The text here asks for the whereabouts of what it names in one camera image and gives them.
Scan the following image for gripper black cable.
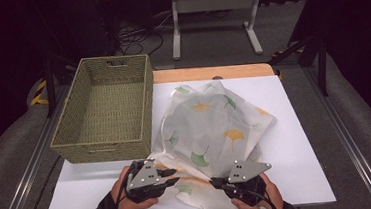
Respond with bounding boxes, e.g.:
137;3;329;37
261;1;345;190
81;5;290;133
246;186;281;209
112;161;139;205

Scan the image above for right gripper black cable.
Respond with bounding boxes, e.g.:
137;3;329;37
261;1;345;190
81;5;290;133
246;186;281;209

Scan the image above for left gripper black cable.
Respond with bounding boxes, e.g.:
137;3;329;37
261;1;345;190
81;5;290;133
112;161;139;205

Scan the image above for white table mat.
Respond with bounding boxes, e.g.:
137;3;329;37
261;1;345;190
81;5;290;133
35;69;337;209

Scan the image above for tangle of black floor cables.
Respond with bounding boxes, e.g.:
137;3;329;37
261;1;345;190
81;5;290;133
112;11;175;58

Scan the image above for person's right hand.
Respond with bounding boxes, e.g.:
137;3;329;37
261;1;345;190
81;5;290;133
229;171;285;209

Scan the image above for white metal desk frame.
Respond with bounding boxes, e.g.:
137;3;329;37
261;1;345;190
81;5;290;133
168;0;268;61

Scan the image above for black metal stand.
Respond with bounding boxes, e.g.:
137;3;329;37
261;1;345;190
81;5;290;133
41;52;82;118
266;32;331;101

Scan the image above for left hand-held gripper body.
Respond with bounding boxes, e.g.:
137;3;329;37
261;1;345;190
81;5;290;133
123;157;169;204

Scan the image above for person's left hand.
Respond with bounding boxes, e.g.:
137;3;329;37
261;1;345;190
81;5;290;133
108;164;161;209

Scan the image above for yellow black floor tape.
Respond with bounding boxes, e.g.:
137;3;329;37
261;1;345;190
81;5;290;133
28;79;49;107
270;43;305;59

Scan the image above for green woven basket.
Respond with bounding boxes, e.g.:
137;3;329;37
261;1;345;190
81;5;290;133
43;52;161;167

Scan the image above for metal floor rail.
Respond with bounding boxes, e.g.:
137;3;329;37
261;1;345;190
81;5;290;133
0;83;82;209
303;61;371;209

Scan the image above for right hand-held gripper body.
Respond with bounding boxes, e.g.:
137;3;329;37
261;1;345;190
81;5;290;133
224;157;276;209

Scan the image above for leaf print mesh laundry bag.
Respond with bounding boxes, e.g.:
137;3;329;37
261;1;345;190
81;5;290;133
144;75;285;209

